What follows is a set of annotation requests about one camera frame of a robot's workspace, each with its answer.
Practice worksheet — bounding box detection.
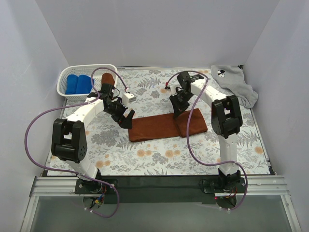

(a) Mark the blue rolled towel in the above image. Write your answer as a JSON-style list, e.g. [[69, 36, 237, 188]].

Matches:
[[65, 74, 78, 95], [75, 75, 92, 94]]

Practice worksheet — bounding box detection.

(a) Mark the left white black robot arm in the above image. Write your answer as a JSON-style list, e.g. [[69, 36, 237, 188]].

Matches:
[[51, 84, 136, 193]]

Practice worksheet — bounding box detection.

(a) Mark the floral patterned table mat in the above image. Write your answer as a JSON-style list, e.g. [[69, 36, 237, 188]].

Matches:
[[47, 67, 271, 176]]

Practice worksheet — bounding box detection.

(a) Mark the aluminium frame rail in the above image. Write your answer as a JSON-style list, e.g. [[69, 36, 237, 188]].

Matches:
[[31, 175, 290, 196]]

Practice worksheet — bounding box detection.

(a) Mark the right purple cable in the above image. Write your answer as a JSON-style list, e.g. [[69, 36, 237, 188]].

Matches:
[[165, 70, 248, 211]]

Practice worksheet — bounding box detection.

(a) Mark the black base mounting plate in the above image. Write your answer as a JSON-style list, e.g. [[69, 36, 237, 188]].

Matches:
[[74, 175, 245, 204]]

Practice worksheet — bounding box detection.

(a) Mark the brown towel pile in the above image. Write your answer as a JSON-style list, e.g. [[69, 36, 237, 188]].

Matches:
[[128, 109, 208, 143]]

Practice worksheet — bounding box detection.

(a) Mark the grey cloth in corner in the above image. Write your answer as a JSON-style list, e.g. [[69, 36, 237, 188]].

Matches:
[[211, 65, 258, 109]]

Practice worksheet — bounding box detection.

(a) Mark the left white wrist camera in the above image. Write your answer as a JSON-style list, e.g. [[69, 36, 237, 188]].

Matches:
[[122, 93, 137, 105]]

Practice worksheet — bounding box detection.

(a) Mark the left blue rolled towel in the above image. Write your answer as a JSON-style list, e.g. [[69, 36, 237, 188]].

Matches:
[[65, 74, 78, 95]]

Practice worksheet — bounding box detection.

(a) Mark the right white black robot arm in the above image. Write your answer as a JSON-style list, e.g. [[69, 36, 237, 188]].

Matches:
[[169, 71, 243, 193]]

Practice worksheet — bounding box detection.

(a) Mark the right blue rolled towel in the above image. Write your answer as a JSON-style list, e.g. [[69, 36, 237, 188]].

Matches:
[[75, 75, 92, 94]]

